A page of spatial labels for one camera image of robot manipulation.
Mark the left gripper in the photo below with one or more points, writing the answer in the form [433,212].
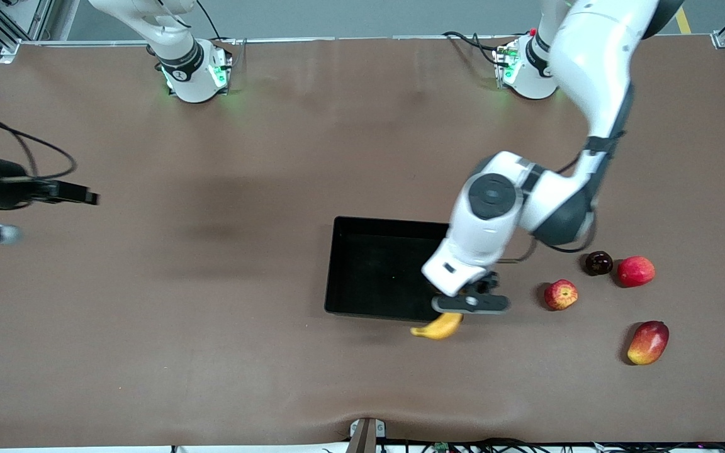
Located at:
[488,281]

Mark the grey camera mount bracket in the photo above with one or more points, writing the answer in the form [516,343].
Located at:
[367,435]

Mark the red yellow apple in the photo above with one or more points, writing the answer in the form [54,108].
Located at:
[561,294]

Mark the black plastic box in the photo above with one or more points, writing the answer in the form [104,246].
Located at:
[375,270]

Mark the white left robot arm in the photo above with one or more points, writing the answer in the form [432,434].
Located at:
[595,63]

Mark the red yellow mango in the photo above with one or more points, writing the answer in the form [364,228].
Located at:
[647,343]

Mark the pink red peach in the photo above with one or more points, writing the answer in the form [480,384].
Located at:
[635,271]

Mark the dark purple mangosteen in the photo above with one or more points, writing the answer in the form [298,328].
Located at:
[598,263]

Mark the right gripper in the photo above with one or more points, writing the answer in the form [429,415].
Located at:
[9,184]

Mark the yellow banana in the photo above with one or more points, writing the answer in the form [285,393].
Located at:
[441,327]

